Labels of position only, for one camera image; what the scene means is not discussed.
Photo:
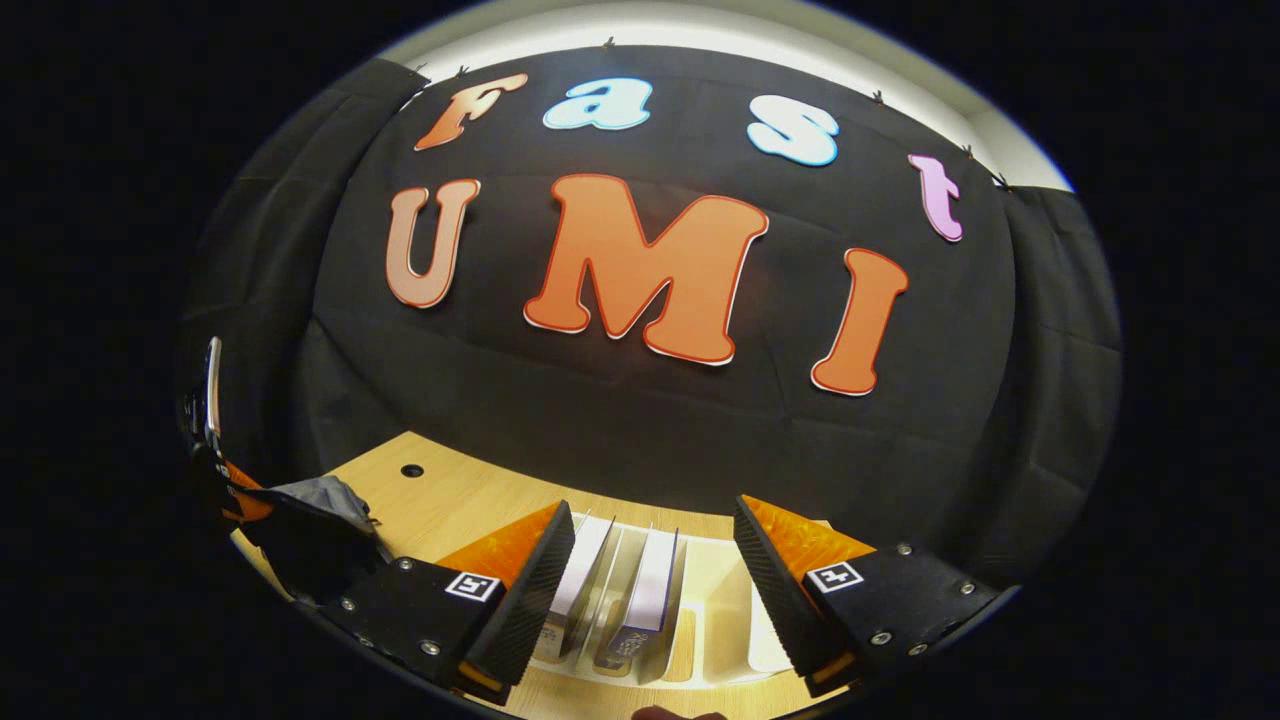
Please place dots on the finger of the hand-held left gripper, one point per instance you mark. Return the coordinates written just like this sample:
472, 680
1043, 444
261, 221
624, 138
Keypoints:
245, 502

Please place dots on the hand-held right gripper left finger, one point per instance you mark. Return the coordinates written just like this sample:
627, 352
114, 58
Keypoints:
530, 600

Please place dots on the dark cover book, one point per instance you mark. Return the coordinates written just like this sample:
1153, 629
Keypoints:
585, 570

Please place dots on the white bookshelf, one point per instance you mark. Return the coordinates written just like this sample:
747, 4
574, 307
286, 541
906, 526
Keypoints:
715, 610

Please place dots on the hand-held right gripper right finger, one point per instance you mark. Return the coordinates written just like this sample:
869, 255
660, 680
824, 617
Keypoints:
780, 590

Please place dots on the blue spine book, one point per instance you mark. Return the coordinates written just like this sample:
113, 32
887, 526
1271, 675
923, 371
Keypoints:
652, 590

